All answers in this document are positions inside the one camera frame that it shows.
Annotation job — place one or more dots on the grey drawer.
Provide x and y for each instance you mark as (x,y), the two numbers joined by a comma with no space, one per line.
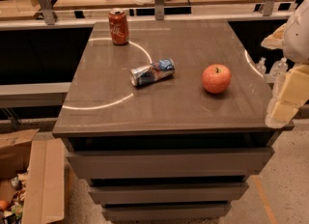
(169,163)
(168,193)
(165,212)

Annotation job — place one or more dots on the clear plastic bottle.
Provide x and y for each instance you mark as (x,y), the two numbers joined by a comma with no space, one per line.
(261,67)
(278,67)

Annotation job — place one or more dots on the bottom grey drawer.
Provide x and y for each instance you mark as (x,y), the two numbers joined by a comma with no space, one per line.
(165,212)

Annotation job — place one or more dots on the clear plastic bottle left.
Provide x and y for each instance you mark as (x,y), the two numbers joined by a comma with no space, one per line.
(261,67)

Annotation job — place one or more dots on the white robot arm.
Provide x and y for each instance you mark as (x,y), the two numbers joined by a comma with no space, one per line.
(292,37)

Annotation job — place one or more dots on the top grey drawer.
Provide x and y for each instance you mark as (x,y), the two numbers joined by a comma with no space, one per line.
(169,163)

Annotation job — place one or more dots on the blue silver can lying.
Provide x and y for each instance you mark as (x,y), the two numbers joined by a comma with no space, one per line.
(152,72)

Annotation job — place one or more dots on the red apple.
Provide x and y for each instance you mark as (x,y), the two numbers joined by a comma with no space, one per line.
(216,78)

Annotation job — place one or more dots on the middle grey drawer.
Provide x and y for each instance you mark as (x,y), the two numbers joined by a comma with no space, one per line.
(168,193)

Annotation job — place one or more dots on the left metal bracket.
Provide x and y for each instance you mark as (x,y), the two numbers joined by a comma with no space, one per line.
(47,12)

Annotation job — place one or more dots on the middle metal bracket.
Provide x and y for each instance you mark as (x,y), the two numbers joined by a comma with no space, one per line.
(159,9)

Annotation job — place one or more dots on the clear plastic bottle right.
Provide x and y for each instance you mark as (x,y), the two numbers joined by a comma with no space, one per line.
(278,67)

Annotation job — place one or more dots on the open cardboard box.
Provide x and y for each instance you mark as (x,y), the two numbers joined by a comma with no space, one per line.
(44,164)

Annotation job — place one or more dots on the grey drawer cabinet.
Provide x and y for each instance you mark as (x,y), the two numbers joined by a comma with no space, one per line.
(104,111)

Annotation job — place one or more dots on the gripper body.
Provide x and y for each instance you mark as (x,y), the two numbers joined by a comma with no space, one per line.
(298,36)

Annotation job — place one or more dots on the red cola can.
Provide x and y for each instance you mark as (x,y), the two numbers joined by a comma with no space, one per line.
(118,26)

